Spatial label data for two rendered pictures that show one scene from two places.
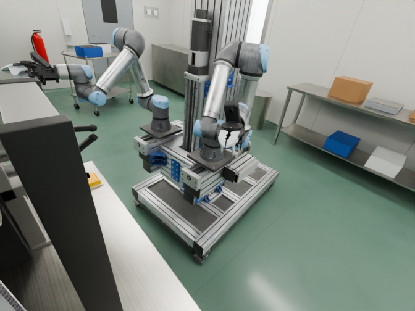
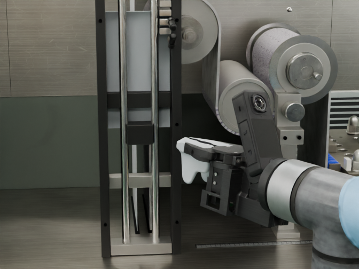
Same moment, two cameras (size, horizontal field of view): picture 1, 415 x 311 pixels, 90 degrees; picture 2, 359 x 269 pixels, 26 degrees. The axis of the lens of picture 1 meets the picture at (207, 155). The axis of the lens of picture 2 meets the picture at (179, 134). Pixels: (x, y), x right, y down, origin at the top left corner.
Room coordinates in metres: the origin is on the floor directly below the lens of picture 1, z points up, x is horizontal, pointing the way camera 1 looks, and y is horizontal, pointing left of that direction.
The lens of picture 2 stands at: (1.22, -0.87, 1.51)
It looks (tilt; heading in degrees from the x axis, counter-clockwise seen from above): 14 degrees down; 131
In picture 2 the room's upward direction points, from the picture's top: straight up
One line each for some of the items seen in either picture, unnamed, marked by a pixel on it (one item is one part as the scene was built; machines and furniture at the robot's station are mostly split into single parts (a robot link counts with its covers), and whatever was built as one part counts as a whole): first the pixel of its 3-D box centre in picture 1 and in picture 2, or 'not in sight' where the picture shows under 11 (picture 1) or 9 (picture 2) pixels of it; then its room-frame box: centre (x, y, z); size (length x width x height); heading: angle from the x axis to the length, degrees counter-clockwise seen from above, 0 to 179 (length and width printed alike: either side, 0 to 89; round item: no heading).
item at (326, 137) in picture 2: not in sight; (313, 120); (0.32, 0.65, 1.11); 0.23 x 0.01 x 0.18; 136
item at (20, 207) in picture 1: (26, 205); (287, 166); (0.37, 0.47, 1.05); 0.06 x 0.05 x 0.31; 136
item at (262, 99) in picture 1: (258, 109); not in sight; (3.55, -0.79, 0.31); 0.40 x 0.36 x 0.63; 136
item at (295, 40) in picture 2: not in sight; (303, 70); (0.37, 0.52, 1.25); 0.15 x 0.01 x 0.15; 46
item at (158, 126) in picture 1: (160, 121); not in sight; (1.40, 0.37, 0.87); 0.15 x 0.15 x 0.10
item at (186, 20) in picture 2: not in sight; (185, 31); (0.21, 0.33, 1.33); 0.06 x 0.06 x 0.06; 46
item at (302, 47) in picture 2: not in sight; (289, 61); (0.28, 0.61, 1.25); 0.26 x 0.12 x 0.12; 136
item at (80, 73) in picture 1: (79, 72); not in sight; (1.13, 0.73, 1.22); 0.11 x 0.08 x 0.09; 126
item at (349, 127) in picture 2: not in sight; (353, 124); (0.29, 0.91, 1.05); 0.04 x 0.04 x 0.04
